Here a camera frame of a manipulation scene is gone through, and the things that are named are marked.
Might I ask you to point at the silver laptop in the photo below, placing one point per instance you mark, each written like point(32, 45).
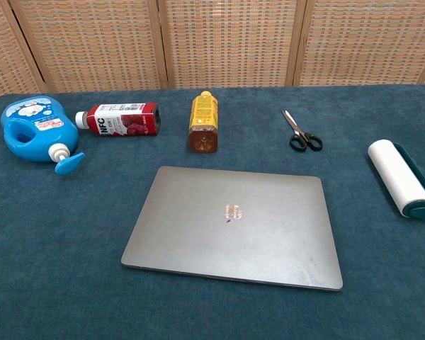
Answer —
point(198, 230)

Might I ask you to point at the yellow tea bottle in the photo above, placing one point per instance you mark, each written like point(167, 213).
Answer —
point(203, 117)

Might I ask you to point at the red juice bottle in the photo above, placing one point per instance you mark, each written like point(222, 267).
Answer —
point(127, 120)

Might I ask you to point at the blue pump detergent bottle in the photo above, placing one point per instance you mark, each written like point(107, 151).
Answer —
point(62, 136)

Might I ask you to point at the teal table cloth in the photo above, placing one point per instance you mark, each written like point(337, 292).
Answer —
point(56, 248)

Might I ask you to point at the woven wooden folding screen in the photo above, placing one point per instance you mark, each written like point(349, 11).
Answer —
point(92, 42)

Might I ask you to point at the teal lint roller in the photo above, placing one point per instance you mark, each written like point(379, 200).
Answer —
point(396, 173)

